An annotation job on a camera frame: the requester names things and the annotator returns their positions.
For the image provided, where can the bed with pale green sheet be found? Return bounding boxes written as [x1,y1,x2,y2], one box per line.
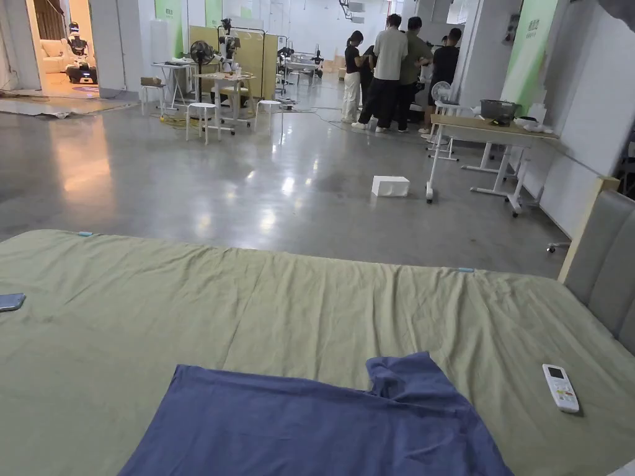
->
[0,229,635,476]

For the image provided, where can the white carton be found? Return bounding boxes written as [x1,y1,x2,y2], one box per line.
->
[371,175,411,199]

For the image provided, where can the group of people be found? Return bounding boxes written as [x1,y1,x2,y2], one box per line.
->
[340,13,464,134]

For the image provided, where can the white standing fan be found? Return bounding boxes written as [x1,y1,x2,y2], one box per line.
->
[427,81,460,162]

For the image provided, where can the robot at wooden table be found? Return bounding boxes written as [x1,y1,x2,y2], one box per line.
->
[192,17,258,136]

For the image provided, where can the dark blue shirt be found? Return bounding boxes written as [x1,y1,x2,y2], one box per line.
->
[118,351,515,476]

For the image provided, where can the wooden top white-legged table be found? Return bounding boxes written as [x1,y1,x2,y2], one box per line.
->
[425,99,561,218]

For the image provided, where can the black standing fan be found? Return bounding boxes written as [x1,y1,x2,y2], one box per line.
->
[190,40,216,105]

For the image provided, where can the white folding table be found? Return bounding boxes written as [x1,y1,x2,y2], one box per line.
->
[151,59,195,112]

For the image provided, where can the white remote control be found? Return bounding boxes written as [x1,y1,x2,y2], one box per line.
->
[541,363,580,414]

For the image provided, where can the grey padded headboard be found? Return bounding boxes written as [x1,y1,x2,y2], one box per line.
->
[557,176,635,355]

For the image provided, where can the white humanoid robot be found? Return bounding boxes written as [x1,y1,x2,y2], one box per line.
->
[64,22,95,83]

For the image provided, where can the white sofa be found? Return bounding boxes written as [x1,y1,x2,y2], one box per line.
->
[40,39,75,74]

